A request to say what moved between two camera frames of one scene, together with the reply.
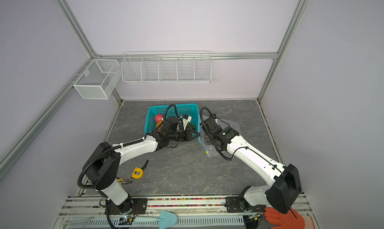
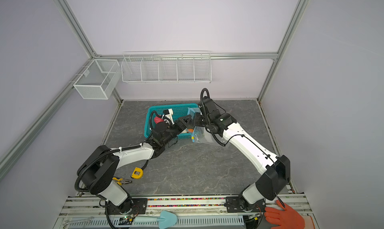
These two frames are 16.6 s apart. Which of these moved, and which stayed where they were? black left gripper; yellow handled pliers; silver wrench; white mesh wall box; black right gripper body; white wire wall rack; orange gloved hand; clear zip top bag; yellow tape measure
Moved: black right gripper body; clear zip top bag; black left gripper
Stayed: yellow handled pliers; yellow tape measure; silver wrench; orange gloved hand; white mesh wall box; white wire wall rack
